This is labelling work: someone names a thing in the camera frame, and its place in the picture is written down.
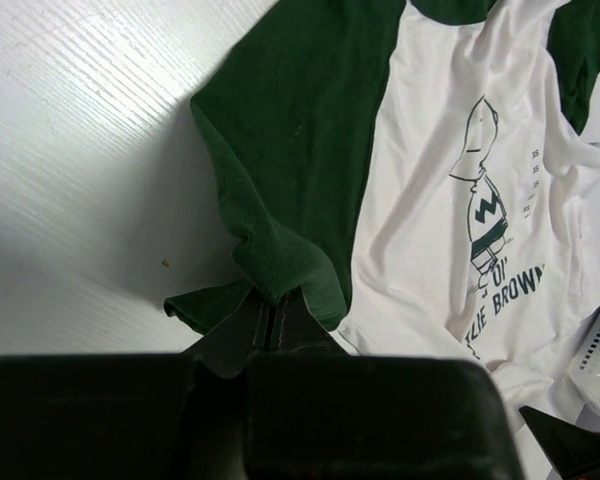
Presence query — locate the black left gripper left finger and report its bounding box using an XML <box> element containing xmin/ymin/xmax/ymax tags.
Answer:
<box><xmin>182</xmin><ymin>295</ymin><xmax>273</xmax><ymax>380</ymax></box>

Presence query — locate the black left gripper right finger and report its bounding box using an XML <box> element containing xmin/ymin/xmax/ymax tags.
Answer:
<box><xmin>272</xmin><ymin>293</ymin><xmax>346</xmax><ymax>354</ymax></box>

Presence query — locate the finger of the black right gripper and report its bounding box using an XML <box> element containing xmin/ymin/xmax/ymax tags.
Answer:
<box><xmin>519</xmin><ymin>406</ymin><xmax>600</xmax><ymax>480</ymax></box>

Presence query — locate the white green Charlie Brown t-shirt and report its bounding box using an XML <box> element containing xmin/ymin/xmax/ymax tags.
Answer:
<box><xmin>162</xmin><ymin>0</ymin><xmax>600</xmax><ymax>406</ymax></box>

